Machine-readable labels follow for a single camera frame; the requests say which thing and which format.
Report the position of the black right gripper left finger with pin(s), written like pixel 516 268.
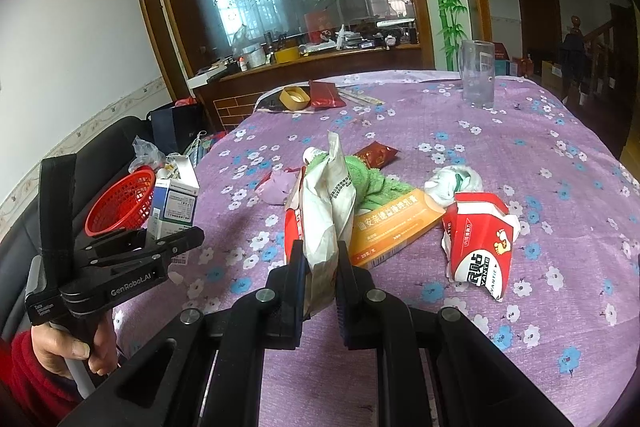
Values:
pixel 205 369

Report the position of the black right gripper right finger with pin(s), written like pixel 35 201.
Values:
pixel 433 368

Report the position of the blue white medicine box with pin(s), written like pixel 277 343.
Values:
pixel 174 199

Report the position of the red white Yantie box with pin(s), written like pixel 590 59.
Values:
pixel 478 240

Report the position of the orange medicine box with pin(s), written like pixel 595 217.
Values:
pixel 379 234

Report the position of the white paper bag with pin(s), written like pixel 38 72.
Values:
pixel 322 235

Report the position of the white green knitted cloth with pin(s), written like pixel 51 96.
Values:
pixel 448 181

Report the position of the person's left hand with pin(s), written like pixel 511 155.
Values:
pixel 53 346

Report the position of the red plastic waste basket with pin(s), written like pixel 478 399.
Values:
pixel 125 205

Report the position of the black leather sofa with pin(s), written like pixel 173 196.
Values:
pixel 99 164

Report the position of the clear crumpled plastic bag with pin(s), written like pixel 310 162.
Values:
pixel 146 154

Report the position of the navy shopping bag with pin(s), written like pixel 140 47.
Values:
pixel 174 128

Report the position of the crumpled purple red bag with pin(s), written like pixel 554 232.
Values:
pixel 276 186

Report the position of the small red snack wrapper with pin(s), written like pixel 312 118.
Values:
pixel 377 155

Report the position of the wooden brick-pattern counter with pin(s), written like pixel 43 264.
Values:
pixel 231 99

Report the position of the yellow tape roll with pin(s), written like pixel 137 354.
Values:
pixel 294 98

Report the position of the dark red packet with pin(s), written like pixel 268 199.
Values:
pixel 324 95

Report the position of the clear plastic pitcher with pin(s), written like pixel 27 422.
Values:
pixel 476 59

